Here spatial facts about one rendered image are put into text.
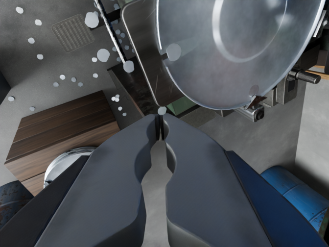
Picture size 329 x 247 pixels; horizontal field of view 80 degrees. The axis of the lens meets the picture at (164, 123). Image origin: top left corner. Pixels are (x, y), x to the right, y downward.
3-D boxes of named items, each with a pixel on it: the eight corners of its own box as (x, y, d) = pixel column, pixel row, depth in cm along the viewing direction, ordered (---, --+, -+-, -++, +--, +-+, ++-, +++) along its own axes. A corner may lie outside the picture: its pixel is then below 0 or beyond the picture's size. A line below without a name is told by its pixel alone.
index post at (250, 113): (224, 105, 45) (256, 125, 38) (222, 94, 43) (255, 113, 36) (234, 100, 46) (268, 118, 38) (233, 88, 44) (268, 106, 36)
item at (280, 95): (262, 105, 51) (300, 124, 42) (262, 39, 41) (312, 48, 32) (281, 94, 52) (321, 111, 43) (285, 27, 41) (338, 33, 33)
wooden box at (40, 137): (60, 170, 116) (58, 222, 88) (20, 118, 94) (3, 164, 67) (124, 143, 125) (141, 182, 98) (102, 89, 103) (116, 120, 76)
